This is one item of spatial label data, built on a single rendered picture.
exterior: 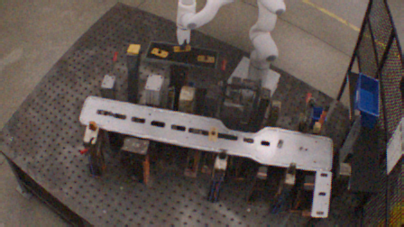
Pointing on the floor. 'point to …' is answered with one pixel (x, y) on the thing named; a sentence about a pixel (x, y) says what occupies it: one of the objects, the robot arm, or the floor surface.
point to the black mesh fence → (380, 86)
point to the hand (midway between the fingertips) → (182, 45)
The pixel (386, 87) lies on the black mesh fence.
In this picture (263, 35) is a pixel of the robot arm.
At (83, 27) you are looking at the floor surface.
